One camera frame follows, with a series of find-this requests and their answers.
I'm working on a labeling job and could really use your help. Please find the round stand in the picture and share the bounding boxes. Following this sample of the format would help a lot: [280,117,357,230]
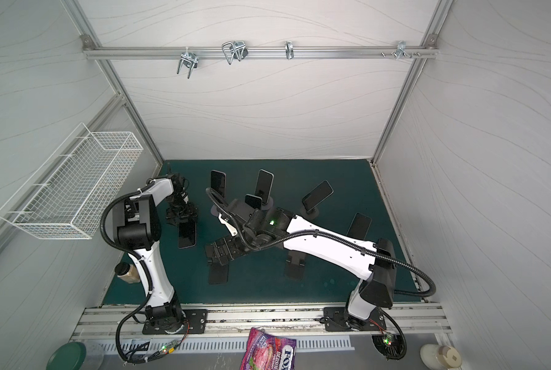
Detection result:
[300,207,320,220]
[261,197,273,211]

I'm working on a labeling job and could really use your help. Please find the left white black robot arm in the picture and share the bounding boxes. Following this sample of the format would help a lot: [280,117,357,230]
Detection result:
[99,174,198,334]

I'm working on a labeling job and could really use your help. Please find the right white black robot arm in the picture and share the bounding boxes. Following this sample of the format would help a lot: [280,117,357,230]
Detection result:
[206,187,437,322]

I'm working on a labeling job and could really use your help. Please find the front left folding stand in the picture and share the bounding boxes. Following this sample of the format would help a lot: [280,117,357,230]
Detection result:
[208,263,229,285]

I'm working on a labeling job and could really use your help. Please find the folding stand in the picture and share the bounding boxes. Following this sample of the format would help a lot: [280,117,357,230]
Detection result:
[208,263,229,285]
[284,251,306,281]

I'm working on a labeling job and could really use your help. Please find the front right folding stand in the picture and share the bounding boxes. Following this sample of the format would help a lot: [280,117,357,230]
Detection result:
[284,251,306,281]

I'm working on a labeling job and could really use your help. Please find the black capped glass bottle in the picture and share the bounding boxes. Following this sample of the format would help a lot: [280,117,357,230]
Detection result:
[114,261,141,285]

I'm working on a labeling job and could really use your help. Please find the pink snack bag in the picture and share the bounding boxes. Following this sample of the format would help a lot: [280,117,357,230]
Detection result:
[239,328,297,370]

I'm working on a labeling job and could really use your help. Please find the white vent grille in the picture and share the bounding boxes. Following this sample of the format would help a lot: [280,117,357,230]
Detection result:
[121,335,355,354]

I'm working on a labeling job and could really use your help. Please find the left metal U-bolt clamp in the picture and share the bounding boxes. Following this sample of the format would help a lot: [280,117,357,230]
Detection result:
[176,47,198,80]

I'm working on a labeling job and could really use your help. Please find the metal u-bolt clamp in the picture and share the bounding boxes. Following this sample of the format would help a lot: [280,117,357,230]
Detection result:
[176,47,198,80]
[222,41,249,65]

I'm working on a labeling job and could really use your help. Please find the centre metal U-bolt clamp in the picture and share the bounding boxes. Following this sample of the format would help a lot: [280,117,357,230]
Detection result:
[222,41,249,65]

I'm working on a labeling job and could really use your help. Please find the aluminium cross bar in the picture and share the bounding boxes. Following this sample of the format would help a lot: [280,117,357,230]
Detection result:
[83,44,440,60]

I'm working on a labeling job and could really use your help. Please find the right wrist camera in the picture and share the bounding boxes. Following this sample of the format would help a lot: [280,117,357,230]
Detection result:
[218,214,239,237]

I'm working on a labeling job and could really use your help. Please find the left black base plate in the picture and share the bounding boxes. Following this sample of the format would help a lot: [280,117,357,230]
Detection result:
[142,309,209,335]

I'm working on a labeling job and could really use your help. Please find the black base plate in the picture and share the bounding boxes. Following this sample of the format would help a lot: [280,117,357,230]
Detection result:
[320,307,386,332]
[142,309,209,335]

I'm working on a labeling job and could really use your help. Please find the white wire basket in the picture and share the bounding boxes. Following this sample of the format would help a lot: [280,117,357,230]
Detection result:
[0,123,143,240]

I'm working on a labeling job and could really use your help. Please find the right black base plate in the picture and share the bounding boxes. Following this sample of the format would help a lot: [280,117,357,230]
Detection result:
[320,307,386,332]

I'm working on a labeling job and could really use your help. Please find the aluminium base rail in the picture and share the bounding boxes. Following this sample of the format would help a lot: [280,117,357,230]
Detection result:
[71,302,452,340]

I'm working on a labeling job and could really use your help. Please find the small metal bracket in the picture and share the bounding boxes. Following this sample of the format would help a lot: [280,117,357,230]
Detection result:
[285,41,294,60]

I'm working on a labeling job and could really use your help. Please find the right metal bolt bracket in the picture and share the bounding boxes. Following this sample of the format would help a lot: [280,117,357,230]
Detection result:
[380,41,421,60]

